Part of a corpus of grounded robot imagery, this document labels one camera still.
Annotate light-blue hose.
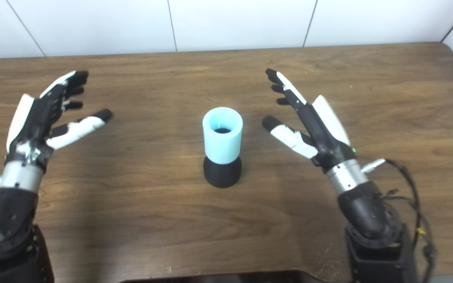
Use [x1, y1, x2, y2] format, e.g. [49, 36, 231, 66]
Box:
[203, 107, 244, 165]

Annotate white and black left hand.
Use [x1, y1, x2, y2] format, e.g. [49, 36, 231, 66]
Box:
[5, 70, 114, 173]

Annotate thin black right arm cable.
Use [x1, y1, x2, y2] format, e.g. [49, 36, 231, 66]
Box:
[380, 189, 437, 283]

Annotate white and black right hand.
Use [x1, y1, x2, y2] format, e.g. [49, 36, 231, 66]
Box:
[261, 68, 357, 173]

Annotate black nozzle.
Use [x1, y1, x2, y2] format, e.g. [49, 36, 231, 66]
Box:
[203, 155, 243, 188]

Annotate thick black right wrist cable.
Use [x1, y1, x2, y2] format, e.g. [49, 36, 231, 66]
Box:
[361, 158, 424, 221]

